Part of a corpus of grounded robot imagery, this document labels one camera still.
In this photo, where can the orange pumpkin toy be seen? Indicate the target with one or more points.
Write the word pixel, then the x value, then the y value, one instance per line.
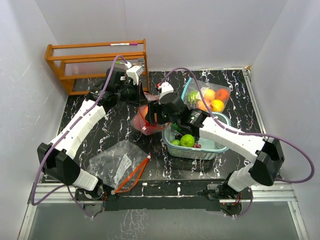
pixel 222 95

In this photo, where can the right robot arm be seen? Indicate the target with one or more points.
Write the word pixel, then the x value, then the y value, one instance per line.
pixel 265 155

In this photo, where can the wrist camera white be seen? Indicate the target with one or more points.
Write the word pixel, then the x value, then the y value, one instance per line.
pixel 133 73
pixel 164 88

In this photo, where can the orange zipper bag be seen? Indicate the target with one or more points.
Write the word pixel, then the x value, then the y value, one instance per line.
pixel 120 166
pixel 154 128

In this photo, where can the blue zipper plastic bag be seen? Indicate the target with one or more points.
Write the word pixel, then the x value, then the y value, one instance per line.
pixel 200 86

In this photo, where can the dark grape bunch toy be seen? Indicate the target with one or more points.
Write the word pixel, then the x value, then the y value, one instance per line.
pixel 178 137

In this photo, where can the wooden shelf rack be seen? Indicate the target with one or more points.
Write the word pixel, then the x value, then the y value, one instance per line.
pixel 89 61

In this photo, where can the pink peach toy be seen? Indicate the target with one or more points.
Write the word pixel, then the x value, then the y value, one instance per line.
pixel 202 105

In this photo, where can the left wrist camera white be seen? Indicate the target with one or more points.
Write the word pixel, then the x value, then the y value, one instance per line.
pixel 133 73

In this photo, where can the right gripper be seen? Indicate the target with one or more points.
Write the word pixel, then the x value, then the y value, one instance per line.
pixel 154 107

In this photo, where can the pink red dragonfruit toy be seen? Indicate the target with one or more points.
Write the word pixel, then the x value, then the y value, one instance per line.
pixel 141 125

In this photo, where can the green fruit toy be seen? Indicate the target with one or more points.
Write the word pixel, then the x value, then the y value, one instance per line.
pixel 175 142
pixel 187 140

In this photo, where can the light blue plastic basket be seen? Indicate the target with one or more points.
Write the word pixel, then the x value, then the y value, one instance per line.
pixel 209 149

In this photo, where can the green custard apple toy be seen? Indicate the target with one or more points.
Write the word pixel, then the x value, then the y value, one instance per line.
pixel 192 97

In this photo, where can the green cucumber toy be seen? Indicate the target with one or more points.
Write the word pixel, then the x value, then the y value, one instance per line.
pixel 174 127

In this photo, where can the yellow pear toy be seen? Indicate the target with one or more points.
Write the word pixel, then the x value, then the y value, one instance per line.
pixel 209 95

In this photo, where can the orange yellow peach toy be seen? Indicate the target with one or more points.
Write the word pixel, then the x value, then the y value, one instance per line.
pixel 143 110

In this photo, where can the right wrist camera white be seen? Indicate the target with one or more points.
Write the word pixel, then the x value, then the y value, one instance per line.
pixel 164 88

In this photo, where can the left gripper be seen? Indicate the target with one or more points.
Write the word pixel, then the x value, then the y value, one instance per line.
pixel 138 92

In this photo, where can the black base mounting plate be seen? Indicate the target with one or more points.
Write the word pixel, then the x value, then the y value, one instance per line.
pixel 170 195

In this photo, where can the pink white marker pen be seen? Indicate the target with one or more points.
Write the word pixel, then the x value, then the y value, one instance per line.
pixel 124 44

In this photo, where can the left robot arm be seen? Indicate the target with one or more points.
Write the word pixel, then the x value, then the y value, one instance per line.
pixel 57 157

